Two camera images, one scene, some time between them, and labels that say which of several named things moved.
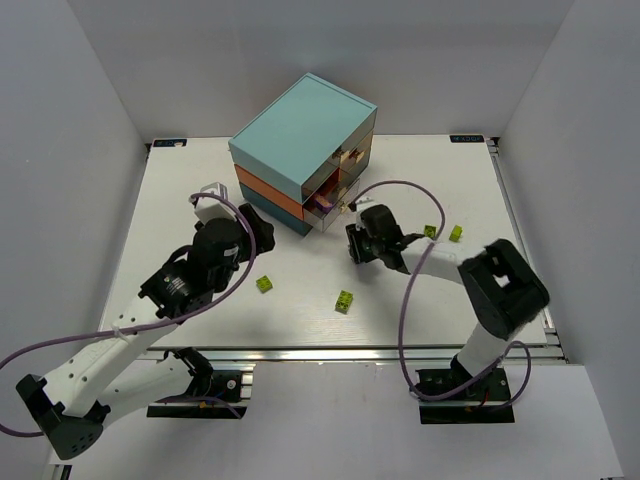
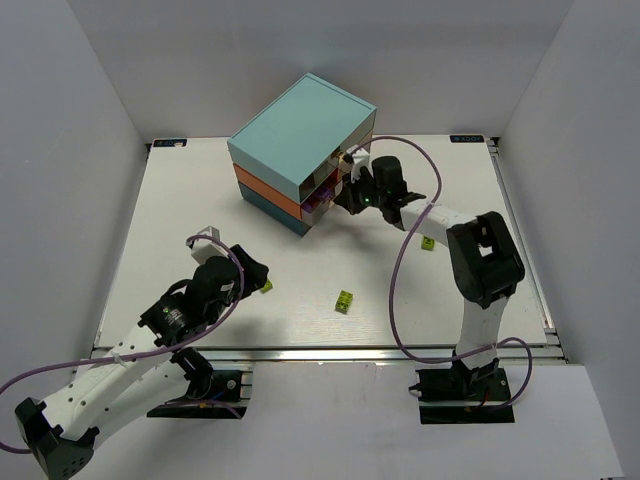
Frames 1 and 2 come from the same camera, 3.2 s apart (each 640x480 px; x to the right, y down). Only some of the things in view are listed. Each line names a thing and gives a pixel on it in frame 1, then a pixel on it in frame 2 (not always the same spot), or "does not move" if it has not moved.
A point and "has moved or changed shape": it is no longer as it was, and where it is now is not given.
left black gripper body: (259, 230) -> (250, 270)
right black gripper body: (357, 245) -> (351, 195)
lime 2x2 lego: (264, 283) does not move
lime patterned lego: (344, 301) does not move
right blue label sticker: (467, 138) does not move
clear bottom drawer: (329, 201) has moved or changed shape
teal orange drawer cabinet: (313, 140) does not move
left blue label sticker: (169, 142) does not move
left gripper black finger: (263, 230) -> (255, 273)
